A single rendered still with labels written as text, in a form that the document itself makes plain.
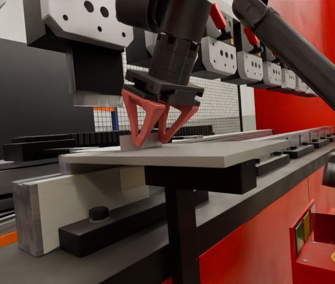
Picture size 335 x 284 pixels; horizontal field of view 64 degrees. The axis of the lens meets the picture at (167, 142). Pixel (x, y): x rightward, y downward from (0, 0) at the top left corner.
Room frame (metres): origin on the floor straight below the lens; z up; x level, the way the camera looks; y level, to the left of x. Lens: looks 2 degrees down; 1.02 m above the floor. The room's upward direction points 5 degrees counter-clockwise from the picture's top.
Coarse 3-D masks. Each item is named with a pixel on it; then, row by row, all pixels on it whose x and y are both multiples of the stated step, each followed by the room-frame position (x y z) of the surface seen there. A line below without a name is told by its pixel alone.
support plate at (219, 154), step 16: (176, 144) 0.44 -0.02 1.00; (192, 144) 0.41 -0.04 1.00; (208, 144) 0.37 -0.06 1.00; (224, 144) 0.35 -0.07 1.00; (240, 144) 0.32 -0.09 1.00; (256, 144) 0.30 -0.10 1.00; (272, 144) 0.29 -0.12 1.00; (288, 144) 0.34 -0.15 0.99; (64, 160) 0.37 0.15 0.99; (80, 160) 0.35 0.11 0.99; (96, 160) 0.32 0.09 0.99; (112, 160) 0.30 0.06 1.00; (128, 160) 0.28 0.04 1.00; (144, 160) 0.27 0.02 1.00; (160, 160) 0.25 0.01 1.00; (176, 160) 0.24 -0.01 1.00; (192, 160) 0.23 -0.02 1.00; (208, 160) 0.22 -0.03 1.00; (224, 160) 0.21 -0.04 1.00; (240, 160) 0.23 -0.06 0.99
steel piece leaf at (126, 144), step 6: (120, 138) 0.37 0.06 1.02; (126, 138) 0.37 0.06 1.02; (150, 138) 0.41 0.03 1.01; (156, 138) 0.42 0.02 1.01; (120, 144) 0.37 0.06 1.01; (126, 144) 0.37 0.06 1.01; (132, 144) 0.38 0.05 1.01; (144, 144) 0.40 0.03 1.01; (150, 144) 0.41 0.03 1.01; (156, 144) 0.42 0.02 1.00; (90, 150) 0.42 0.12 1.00; (96, 150) 0.41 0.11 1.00; (102, 150) 0.39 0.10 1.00; (108, 150) 0.38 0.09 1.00; (114, 150) 0.38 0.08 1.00; (120, 150) 0.37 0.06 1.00; (126, 150) 0.37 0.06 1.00
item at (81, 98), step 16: (80, 48) 0.43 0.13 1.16; (80, 64) 0.43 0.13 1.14; (96, 64) 0.45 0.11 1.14; (112, 64) 0.47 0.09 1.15; (80, 80) 0.42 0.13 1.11; (96, 80) 0.45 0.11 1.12; (112, 80) 0.47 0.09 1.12; (80, 96) 0.43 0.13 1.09; (96, 96) 0.45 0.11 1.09; (112, 96) 0.48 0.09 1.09
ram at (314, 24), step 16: (208, 0) 0.68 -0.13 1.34; (272, 0) 1.05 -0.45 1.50; (288, 0) 1.22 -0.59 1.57; (304, 0) 1.44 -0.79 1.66; (320, 0) 1.79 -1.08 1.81; (288, 16) 1.21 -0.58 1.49; (304, 16) 1.43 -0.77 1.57; (320, 16) 1.76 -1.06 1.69; (304, 32) 1.41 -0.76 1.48; (320, 32) 1.74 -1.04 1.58; (320, 48) 1.72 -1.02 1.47
